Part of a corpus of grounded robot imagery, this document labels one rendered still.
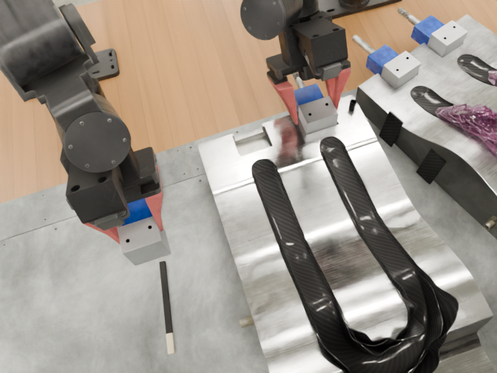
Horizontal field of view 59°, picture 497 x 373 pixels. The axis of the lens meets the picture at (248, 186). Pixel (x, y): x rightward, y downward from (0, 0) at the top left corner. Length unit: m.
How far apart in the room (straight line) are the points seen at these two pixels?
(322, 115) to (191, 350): 0.39
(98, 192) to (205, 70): 0.53
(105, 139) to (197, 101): 0.47
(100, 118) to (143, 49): 0.59
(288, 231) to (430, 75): 0.38
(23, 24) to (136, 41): 0.56
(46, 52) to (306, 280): 0.39
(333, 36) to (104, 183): 0.31
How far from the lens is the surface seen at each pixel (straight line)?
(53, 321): 0.76
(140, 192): 0.51
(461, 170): 0.72
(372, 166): 0.67
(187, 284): 0.70
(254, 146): 0.71
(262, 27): 0.55
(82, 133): 0.40
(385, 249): 0.61
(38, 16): 0.46
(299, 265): 0.60
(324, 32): 0.55
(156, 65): 0.94
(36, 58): 0.45
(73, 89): 0.41
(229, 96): 0.86
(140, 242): 0.56
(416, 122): 0.77
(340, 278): 0.57
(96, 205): 0.43
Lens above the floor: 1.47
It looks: 63 degrees down
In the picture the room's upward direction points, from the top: 11 degrees counter-clockwise
